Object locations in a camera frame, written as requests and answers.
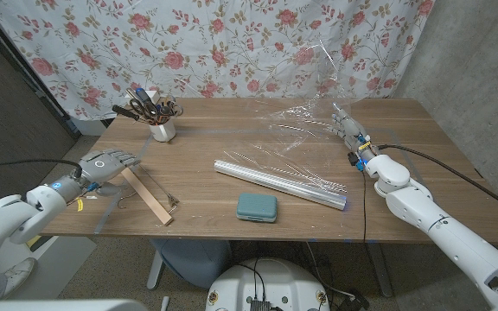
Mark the teal toy case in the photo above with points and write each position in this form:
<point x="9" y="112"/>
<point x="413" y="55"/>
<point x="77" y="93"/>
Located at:
<point x="257" y="207"/>

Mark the small white box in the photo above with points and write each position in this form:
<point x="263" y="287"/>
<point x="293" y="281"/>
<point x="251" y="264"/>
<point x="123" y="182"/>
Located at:
<point x="153" y="94"/>

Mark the light wooden strip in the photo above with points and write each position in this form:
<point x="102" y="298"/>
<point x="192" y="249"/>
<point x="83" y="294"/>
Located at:
<point x="149" y="198"/>

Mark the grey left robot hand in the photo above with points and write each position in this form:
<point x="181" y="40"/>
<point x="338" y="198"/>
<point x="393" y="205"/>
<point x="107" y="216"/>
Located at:
<point x="102" y="166"/>

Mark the grey blue stool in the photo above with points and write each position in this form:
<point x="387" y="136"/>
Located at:
<point x="193" y="259"/>

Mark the cling film roll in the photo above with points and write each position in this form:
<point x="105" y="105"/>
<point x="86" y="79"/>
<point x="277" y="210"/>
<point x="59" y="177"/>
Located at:
<point x="275" y="181"/>

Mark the black power adapter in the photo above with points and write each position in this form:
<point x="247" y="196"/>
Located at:
<point x="353" y="302"/>

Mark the white robot torso edge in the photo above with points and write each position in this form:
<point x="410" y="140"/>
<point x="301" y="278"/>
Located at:
<point x="59" y="306"/>

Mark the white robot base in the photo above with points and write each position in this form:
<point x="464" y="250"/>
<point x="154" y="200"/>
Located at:
<point x="270" y="281"/>

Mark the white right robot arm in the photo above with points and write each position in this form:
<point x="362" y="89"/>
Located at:
<point x="448" y="233"/>

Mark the dark grey partition panel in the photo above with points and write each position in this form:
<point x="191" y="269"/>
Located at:
<point x="7" y="108"/>

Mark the yellow black pad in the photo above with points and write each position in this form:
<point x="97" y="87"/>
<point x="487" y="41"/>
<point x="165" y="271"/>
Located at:
<point x="37" y="244"/>

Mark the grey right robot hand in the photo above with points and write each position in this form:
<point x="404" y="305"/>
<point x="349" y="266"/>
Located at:
<point x="353" y="134"/>

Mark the grey table leg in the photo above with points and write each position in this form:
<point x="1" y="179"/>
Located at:
<point x="381" y="272"/>

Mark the floral backdrop cloth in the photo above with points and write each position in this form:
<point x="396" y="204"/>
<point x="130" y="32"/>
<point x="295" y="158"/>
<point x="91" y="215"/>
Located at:
<point x="231" y="43"/>

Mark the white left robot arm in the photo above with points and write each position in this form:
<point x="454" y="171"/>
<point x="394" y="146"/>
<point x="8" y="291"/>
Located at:
<point x="11" y="216"/>

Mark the white tool mug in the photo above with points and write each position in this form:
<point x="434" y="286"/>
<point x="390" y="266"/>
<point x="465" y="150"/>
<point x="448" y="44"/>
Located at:
<point x="162" y="131"/>

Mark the white floor platform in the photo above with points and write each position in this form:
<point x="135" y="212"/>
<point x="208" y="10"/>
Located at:
<point x="63" y="263"/>

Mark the white shoe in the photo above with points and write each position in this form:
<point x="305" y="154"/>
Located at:
<point x="20" y="274"/>

